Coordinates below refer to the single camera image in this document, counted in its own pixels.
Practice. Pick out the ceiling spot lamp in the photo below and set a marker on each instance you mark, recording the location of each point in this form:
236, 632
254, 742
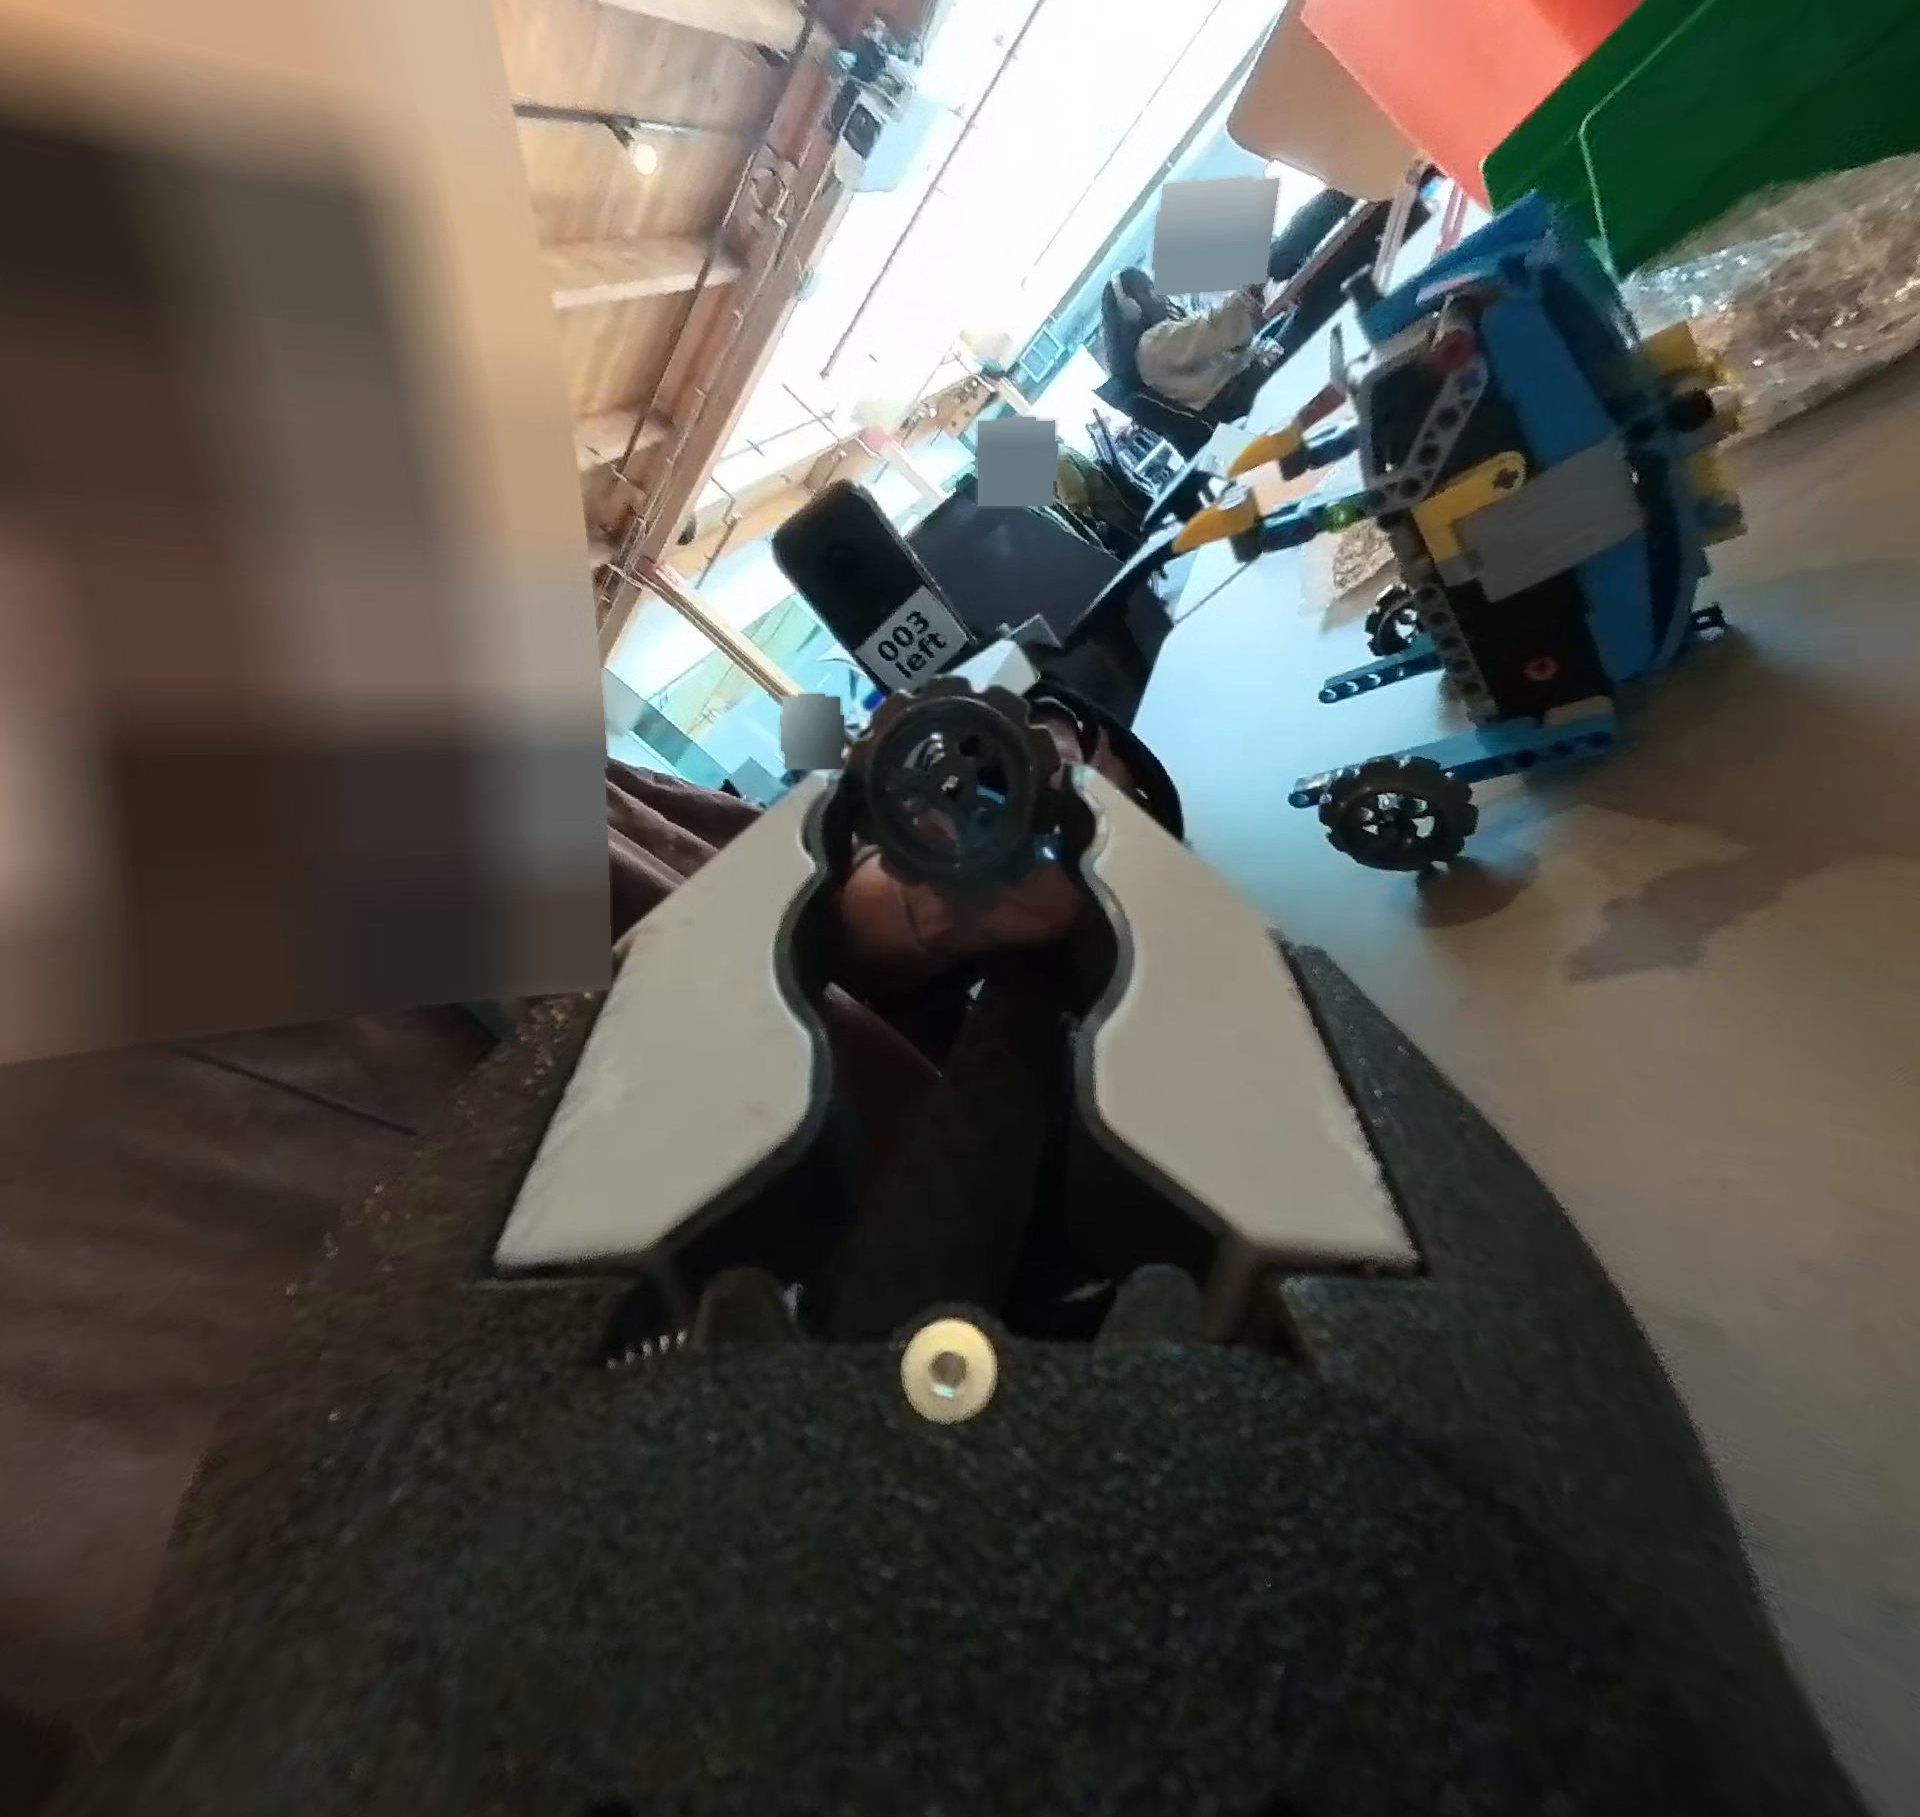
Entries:
646, 155

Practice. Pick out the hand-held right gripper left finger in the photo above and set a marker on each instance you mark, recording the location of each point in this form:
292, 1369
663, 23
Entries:
674, 1068

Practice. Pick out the green plastic bin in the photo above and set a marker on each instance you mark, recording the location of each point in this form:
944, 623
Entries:
1726, 93

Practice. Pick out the red plastic bin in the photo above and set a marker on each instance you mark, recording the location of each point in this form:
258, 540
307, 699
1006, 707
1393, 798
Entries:
1471, 17

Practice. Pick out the blue toy brick vehicle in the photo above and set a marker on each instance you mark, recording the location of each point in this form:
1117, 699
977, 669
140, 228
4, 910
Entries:
1620, 557

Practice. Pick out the person's left hand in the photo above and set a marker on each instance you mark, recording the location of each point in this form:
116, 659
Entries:
930, 926

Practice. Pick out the black toy wheel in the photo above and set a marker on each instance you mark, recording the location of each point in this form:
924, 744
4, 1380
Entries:
897, 812

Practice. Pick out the grey desk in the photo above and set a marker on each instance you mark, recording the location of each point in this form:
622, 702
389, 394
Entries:
1726, 1098

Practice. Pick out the clear plastic bag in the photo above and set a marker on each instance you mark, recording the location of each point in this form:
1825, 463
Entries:
1816, 302

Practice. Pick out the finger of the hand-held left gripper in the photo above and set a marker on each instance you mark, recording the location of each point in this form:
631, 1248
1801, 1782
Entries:
1001, 667

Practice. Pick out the person's left forearm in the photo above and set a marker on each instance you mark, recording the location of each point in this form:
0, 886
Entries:
674, 842

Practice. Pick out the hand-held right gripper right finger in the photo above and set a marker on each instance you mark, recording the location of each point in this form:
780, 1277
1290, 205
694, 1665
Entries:
1229, 1083

